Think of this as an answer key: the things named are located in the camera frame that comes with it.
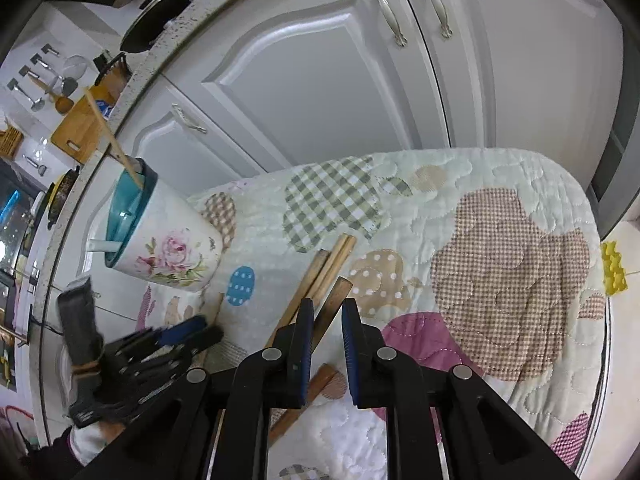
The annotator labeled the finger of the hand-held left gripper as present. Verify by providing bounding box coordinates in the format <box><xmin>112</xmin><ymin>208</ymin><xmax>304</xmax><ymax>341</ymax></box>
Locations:
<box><xmin>145</xmin><ymin>316</ymin><xmax>210</xmax><ymax>348</ymax></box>
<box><xmin>150</xmin><ymin>327</ymin><xmax>224</xmax><ymax>386</ymax></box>

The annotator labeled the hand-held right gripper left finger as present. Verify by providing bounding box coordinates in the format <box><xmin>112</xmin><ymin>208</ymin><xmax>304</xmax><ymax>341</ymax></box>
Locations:
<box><xmin>75</xmin><ymin>298</ymin><xmax>316</xmax><ymax>480</ymax></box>

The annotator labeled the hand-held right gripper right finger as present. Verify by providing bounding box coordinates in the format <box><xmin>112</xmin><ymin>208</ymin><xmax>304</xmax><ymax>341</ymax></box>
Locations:
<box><xmin>341</xmin><ymin>298</ymin><xmax>576</xmax><ymax>480</ymax></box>

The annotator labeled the light wooden chopstick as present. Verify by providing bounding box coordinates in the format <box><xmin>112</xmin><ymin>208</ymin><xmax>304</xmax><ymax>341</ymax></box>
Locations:
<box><xmin>312</xmin><ymin>235</ymin><xmax>357</xmax><ymax>307</ymax></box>
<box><xmin>264</xmin><ymin>249</ymin><xmax>331</xmax><ymax>350</ymax></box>
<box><xmin>84</xmin><ymin>86</ymin><xmax>144</xmax><ymax>192</ymax></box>

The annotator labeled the floral utensil holder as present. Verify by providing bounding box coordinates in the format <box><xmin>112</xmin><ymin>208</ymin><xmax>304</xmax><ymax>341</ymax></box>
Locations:
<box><xmin>102</xmin><ymin>157</ymin><xmax>224</xmax><ymax>292</ymax></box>

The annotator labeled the person's left forearm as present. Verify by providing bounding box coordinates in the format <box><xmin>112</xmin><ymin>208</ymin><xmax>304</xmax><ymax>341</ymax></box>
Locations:
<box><xmin>20</xmin><ymin>420</ymin><xmax>131</xmax><ymax>480</ymax></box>

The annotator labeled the yellow black casserole pot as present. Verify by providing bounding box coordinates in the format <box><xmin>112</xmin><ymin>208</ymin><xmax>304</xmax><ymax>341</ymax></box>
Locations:
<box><xmin>45</xmin><ymin>165</ymin><xmax>82</xmax><ymax>231</ymax></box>

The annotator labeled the black countertop oven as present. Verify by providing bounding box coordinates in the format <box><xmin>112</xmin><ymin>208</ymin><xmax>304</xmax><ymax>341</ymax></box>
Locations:
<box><xmin>0</xmin><ymin>157</ymin><xmax>43</xmax><ymax>291</ymax></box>

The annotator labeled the white cabinet door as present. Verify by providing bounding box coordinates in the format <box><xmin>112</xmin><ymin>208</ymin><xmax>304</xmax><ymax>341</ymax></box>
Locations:
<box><xmin>112</xmin><ymin>80</ymin><xmax>266</xmax><ymax>196</ymax></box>
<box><xmin>160</xmin><ymin>0</ymin><xmax>451</xmax><ymax>181</ymax></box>
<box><xmin>390</xmin><ymin>0</ymin><xmax>626</xmax><ymax>161</ymax></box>

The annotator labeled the quilted patchwork mat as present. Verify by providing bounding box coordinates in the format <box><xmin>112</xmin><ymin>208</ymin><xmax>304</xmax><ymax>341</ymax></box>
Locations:
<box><xmin>135</xmin><ymin>147</ymin><xmax>613</xmax><ymax>480</ymax></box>

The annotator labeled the wooden cutting board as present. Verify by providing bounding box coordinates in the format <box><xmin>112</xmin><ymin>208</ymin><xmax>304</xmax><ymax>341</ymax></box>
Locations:
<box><xmin>51</xmin><ymin>85</ymin><xmax>118</xmax><ymax>163</ymax></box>

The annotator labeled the wooden spatula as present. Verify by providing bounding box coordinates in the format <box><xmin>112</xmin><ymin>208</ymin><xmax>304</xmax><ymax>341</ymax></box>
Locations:
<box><xmin>20</xmin><ymin>67</ymin><xmax>76</xmax><ymax>113</ymax></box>

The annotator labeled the metal ladle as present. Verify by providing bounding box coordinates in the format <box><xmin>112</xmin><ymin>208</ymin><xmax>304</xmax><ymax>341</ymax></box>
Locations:
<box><xmin>7</xmin><ymin>80</ymin><xmax>47</xmax><ymax>112</ymax></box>

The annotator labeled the grey slotted spatula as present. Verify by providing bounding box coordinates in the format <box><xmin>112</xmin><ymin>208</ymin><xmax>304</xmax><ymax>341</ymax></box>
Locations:
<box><xmin>32</xmin><ymin>55</ymin><xmax>81</xmax><ymax>92</ymax></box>

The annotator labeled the metal mesh strainer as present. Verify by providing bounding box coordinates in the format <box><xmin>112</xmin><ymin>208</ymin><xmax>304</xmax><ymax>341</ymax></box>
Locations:
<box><xmin>42</xmin><ymin>45</ymin><xmax>90</xmax><ymax>78</ymax></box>

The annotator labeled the speckled stone countertop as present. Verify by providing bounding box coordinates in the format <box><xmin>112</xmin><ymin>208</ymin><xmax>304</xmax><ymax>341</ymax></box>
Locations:
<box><xmin>27</xmin><ymin>0</ymin><xmax>281</xmax><ymax>441</ymax></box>

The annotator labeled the yellow wavy plastic piece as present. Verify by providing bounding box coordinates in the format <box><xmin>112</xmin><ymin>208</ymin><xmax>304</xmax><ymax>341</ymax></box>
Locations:
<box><xmin>600</xmin><ymin>241</ymin><xmax>628</xmax><ymax>297</ymax></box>

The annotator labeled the black wok with lid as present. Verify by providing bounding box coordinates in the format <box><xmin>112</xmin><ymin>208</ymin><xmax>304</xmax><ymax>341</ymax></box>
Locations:
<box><xmin>119</xmin><ymin>0</ymin><xmax>200</xmax><ymax>54</ymax></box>

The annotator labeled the metal cabinet handle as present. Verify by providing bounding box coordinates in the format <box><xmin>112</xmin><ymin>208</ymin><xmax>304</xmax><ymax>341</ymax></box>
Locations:
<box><xmin>418</xmin><ymin>0</ymin><xmax>453</xmax><ymax>39</ymax></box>
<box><xmin>171</xmin><ymin>103</ymin><xmax>207</xmax><ymax>134</ymax></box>
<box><xmin>369</xmin><ymin>0</ymin><xmax>408</xmax><ymax>48</ymax></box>

